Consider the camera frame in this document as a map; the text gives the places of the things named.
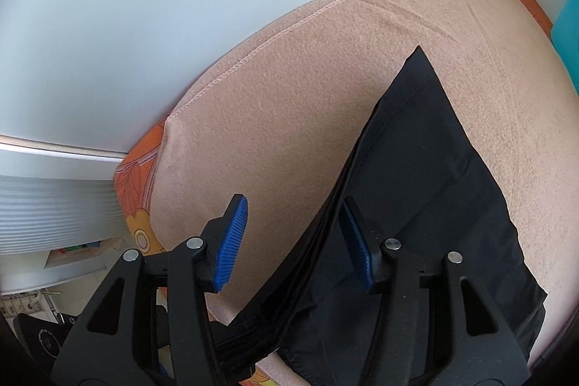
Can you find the white ribbed panel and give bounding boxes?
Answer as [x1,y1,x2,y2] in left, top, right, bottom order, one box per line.
[0,135,126,256]

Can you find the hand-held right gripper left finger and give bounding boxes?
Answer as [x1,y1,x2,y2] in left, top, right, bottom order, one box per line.
[52,194,249,386]

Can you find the wooden tray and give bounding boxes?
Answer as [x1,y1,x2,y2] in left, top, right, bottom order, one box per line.
[44,238,119,270]

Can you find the small blue detergent bottle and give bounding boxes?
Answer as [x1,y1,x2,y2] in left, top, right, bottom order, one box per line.
[554,0,579,93]

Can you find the beige fleece blanket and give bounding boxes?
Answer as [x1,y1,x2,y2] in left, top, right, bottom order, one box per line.
[149,0,579,386]

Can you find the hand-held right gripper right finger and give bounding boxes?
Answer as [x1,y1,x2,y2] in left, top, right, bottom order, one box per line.
[341,196,530,386]

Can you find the orange floral bed sheet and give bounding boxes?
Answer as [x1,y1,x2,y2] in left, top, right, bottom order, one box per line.
[113,0,555,386]

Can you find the black pants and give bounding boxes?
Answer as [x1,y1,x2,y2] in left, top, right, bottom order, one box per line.
[212,45,548,386]

